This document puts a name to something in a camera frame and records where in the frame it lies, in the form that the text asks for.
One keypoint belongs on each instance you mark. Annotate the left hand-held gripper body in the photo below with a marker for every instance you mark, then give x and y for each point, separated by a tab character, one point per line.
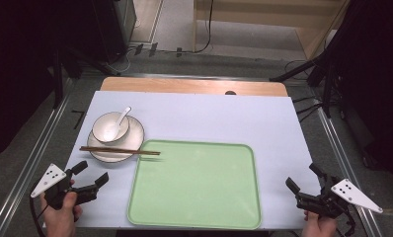
49	179

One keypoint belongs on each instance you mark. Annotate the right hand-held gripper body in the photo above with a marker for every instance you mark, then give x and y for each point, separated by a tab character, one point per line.
352	195

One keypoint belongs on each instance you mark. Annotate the person's left hand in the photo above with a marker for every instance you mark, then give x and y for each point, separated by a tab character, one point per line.
61	220

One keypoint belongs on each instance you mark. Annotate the person's right hand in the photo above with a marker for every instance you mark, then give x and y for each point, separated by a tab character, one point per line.
319	227

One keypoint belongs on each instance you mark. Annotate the brown wooden chopstick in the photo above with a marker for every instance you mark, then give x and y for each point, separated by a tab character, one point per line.
118	150

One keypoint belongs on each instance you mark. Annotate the white dark-rimmed bowl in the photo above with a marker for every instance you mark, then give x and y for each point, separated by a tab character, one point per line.
100	126

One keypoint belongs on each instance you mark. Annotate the white ceramic spoon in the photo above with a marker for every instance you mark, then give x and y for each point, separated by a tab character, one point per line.
114	130

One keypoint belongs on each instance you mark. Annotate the white dark-rimmed plate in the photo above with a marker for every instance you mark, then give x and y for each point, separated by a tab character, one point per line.
135	136

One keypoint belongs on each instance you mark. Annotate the light green plastic tray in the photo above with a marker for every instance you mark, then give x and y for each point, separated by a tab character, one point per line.
197	187

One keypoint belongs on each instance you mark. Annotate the black metal tripod stand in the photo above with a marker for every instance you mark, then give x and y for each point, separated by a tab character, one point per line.
328	75

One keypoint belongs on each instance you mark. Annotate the white table cover sheet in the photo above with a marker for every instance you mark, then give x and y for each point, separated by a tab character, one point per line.
217	115

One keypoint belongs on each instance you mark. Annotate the dark curtain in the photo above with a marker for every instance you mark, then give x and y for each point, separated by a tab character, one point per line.
26	65
375	82

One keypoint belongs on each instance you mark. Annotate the black cabinet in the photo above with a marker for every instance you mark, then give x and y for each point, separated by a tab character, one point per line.
114	29

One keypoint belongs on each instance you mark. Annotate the light wooden platform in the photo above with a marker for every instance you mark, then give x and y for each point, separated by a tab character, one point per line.
267	13

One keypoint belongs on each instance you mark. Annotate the metal floor rail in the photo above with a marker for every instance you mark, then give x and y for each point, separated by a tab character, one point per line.
26	168
346	164

